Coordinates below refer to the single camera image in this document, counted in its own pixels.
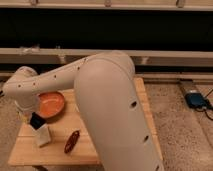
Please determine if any wooden table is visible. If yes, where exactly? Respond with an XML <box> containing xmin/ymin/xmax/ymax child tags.
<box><xmin>7</xmin><ymin>77</ymin><xmax>164</xmax><ymax>168</ymax></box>

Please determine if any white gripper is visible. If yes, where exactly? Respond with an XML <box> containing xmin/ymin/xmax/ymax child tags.
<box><xmin>15</xmin><ymin>100</ymin><xmax>39</xmax><ymax>124</ymax></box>

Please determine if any white sponge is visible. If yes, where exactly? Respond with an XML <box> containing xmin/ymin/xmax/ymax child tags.
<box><xmin>35</xmin><ymin>127</ymin><xmax>51</xmax><ymax>147</ymax></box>

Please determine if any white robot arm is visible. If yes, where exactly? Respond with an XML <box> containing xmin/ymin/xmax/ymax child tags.
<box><xmin>3</xmin><ymin>51</ymin><xmax>164</xmax><ymax>171</ymax></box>

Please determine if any blue device on floor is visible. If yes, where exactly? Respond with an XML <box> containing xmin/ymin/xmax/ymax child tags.
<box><xmin>185</xmin><ymin>93</ymin><xmax>208</xmax><ymax>108</ymax></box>

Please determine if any long wooden beam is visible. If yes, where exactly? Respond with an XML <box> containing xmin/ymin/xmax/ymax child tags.
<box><xmin>0</xmin><ymin>48</ymin><xmax>213</xmax><ymax>67</ymax></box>

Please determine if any dark red oblong object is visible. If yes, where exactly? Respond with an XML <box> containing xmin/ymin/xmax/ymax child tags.
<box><xmin>64</xmin><ymin>130</ymin><xmax>80</xmax><ymax>154</ymax></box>

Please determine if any orange bowl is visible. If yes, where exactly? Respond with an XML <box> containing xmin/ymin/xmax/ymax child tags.
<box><xmin>38</xmin><ymin>92</ymin><xmax>65</xmax><ymax>119</ymax></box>

